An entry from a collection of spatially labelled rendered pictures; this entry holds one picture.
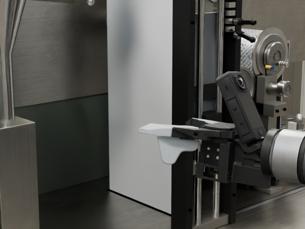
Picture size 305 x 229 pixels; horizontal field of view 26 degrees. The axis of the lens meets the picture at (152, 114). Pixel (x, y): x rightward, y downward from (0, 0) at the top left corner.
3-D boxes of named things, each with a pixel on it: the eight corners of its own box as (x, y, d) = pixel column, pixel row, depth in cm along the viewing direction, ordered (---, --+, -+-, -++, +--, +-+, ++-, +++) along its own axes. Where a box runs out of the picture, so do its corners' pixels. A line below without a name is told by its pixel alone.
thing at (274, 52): (282, 36, 171) (288, 61, 175) (275, 36, 172) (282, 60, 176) (264, 52, 167) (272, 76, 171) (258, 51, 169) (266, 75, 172)
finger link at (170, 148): (136, 164, 98) (198, 167, 99) (140, 125, 98) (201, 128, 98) (136, 160, 101) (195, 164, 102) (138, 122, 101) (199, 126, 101)
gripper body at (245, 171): (190, 176, 101) (264, 191, 94) (194, 121, 100) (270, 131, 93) (213, 170, 107) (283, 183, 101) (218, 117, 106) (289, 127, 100)
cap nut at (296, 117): (299, 131, 183) (300, 116, 182) (289, 129, 186) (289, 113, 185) (307, 129, 185) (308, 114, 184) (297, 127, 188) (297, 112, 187)
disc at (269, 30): (251, 87, 169) (253, 29, 166) (249, 87, 170) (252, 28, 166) (287, 80, 179) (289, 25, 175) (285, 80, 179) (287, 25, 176)
